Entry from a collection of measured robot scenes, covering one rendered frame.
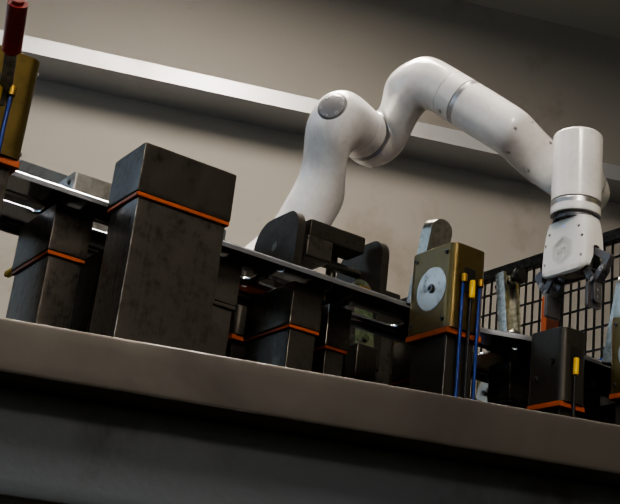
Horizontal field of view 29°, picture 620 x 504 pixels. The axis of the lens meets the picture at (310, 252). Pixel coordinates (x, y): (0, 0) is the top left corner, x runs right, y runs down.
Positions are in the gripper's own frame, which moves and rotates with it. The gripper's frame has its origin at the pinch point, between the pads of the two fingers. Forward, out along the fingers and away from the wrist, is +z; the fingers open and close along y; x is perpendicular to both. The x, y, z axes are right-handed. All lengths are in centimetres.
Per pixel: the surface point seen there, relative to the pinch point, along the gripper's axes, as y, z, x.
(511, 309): -15.1, -2.9, 0.5
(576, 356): 20.8, 16.7, -19.7
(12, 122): 24, 13, -104
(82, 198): 10, 13, -89
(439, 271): 19.6, 10.9, -43.7
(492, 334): 9.9, 13.0, -25.6
